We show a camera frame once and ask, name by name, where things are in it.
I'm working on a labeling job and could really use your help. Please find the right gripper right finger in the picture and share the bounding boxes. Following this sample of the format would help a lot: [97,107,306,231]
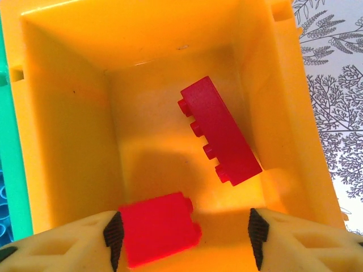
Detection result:
[248,207,363,272]

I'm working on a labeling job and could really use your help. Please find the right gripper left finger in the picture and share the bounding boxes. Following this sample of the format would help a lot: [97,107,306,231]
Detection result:
[0,211,125,272]

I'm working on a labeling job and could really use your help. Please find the short red lego brick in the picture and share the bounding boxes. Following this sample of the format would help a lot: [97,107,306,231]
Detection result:
[117,192,202,269]

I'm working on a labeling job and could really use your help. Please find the green plastic storage bin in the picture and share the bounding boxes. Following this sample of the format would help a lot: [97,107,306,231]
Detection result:
[0,12,34,249]

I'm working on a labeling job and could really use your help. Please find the orange plastic storage bin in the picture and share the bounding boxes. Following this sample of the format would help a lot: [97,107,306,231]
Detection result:
[0,0,349,272]

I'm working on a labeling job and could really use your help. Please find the long red lego brick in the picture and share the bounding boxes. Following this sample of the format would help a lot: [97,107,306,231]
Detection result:
[177,75,263,187]

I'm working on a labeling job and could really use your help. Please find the floral patterned table mat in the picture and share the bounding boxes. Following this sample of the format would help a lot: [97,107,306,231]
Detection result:
[290,0,363,237]

